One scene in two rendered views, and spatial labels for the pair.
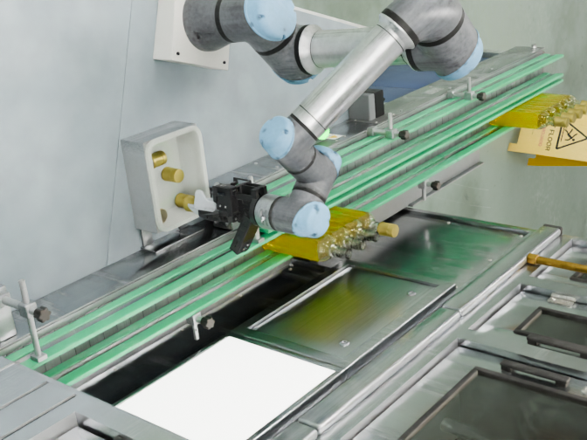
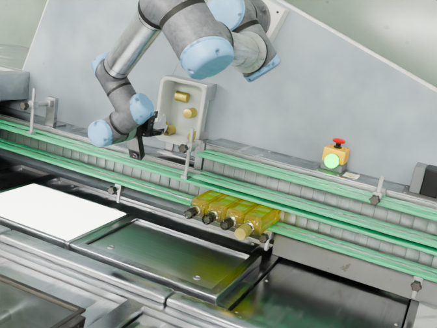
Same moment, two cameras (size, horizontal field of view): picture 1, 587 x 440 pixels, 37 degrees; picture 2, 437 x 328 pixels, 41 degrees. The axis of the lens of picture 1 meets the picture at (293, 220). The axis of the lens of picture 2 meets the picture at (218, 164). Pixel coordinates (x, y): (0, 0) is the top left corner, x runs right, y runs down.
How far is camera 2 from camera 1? 2.23 m
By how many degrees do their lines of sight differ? 67
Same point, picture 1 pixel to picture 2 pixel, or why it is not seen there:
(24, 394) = not seen: outside the picture
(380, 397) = (39, 261)
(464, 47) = (175, 41)
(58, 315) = (72, 133)
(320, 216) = (96, 129)
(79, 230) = not seen: hidden behind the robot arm
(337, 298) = (187, 250)
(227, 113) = (265, 104)
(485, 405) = (23, 308)
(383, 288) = (206, 267)
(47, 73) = not seen: hidden behind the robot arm
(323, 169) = (118, 104)
